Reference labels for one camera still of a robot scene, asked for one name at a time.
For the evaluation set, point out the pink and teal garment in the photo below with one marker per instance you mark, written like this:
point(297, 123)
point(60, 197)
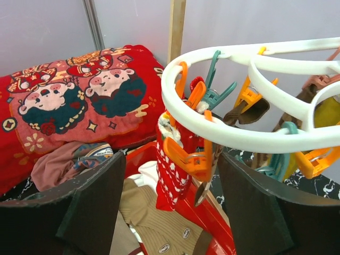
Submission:
point(68, 161)

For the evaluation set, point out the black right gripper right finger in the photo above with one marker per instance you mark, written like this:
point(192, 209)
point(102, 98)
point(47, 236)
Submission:
point(269, 217)

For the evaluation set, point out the brown hanging sock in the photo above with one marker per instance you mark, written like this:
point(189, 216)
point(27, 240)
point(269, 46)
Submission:
point(251, 115)

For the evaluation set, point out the tan sock brown cuff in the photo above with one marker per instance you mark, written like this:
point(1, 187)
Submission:
point(161, 232)

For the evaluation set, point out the wooden rack frame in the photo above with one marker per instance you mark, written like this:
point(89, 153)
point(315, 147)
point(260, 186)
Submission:
point(176, 26)

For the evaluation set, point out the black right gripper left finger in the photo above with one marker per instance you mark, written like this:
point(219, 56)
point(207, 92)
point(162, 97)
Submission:
point(76, 217)

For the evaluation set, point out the white sock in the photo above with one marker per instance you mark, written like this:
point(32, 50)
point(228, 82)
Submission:
point(147, 175)

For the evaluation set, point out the red cartoon bear pillow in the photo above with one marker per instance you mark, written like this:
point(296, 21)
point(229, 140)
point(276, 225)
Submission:
point(111, 95)

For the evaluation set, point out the white round clip hanger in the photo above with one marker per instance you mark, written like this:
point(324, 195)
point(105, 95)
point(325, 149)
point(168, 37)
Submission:
point(256, 57)

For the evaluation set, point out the red christmas sock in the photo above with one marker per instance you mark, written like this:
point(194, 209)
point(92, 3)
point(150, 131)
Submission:
point(181, 155)

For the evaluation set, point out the red plastic bin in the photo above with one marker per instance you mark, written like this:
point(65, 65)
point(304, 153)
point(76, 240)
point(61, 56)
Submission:
point(205, 215)

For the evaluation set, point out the mustard yellow hanging sock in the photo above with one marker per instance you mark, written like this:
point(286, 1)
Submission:
point(313, 163)

